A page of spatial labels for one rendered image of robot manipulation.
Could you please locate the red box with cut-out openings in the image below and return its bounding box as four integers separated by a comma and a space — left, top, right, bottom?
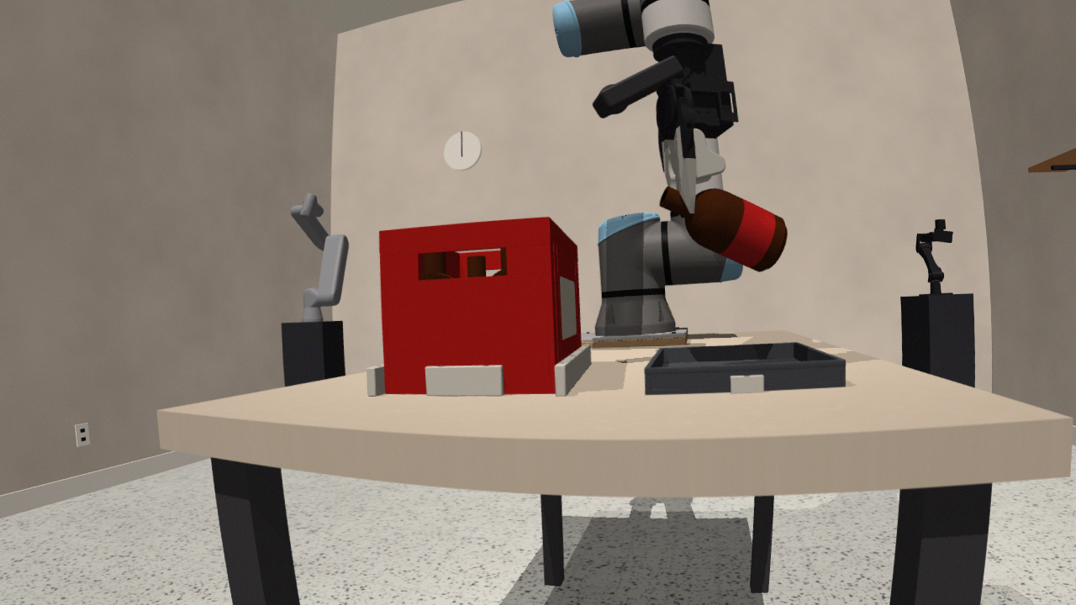
379, 217, 582, 394

